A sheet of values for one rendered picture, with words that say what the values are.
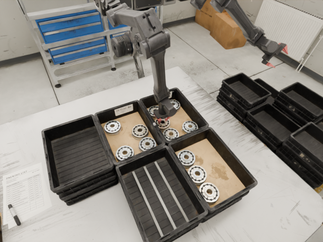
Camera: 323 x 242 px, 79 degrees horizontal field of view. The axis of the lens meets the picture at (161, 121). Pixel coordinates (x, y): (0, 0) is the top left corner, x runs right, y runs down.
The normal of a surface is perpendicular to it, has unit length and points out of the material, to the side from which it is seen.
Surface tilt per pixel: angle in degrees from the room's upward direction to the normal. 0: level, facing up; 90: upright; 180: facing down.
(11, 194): 0
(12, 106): 0
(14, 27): 90
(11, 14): 90
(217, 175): 0
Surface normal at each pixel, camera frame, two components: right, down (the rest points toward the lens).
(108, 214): 0.04, -0.65
